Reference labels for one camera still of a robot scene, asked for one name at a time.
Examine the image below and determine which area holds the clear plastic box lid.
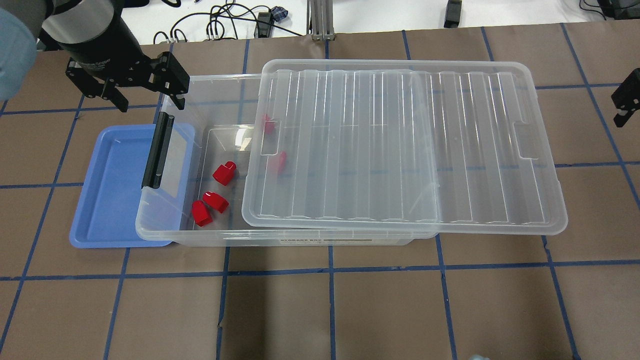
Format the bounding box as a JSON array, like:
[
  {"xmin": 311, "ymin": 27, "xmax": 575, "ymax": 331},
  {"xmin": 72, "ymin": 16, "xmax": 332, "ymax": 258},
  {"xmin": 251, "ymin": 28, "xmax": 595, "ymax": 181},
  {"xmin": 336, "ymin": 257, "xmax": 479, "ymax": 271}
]
[{"xmin": 241, "ymin": 59, "xmax": 569, "ymax": 236}]

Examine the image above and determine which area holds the clear plastic storage box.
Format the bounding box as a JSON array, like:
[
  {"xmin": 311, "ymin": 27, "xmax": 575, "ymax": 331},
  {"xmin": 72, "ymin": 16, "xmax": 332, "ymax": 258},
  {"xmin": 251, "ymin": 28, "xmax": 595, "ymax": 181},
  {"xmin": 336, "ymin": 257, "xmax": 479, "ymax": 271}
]
[{"xmin": 135, "ymin": 74, "xmax": 435, "ymax": 248}]

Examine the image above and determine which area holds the blue plastic tray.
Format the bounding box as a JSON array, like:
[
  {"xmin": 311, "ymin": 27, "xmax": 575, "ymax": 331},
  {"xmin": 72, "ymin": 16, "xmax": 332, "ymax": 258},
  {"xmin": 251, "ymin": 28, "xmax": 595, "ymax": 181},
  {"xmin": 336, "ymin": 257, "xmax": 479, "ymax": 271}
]
[{"xmin": 69, "ymin": 123, "xmax": 199, "ymax": 249}]

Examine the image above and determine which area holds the black power adapter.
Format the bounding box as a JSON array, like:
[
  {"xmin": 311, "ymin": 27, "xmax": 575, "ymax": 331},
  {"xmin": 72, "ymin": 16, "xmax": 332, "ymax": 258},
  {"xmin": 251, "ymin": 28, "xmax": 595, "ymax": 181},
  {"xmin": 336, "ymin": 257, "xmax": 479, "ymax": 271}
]
[{"xmin": 443, "ymin": 0, "xmax": 463, "ymax": 28}]

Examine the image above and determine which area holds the black box handle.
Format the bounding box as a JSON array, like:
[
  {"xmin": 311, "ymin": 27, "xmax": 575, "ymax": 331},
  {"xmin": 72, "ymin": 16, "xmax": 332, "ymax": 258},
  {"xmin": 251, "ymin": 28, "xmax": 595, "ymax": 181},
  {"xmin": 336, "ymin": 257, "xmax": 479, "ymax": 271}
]
[{"xmin": 141, "ymin": 111, "xmax": 175, "ymax": 189}]

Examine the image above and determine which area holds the aluminium frame post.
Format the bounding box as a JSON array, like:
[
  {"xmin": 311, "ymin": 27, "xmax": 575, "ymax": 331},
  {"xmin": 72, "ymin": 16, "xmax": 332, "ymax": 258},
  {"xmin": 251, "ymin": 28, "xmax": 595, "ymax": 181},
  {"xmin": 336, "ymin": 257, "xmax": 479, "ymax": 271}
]
[{"xmin": 307, "ymin": 0, "xmax": 336, "ymax": 41}]

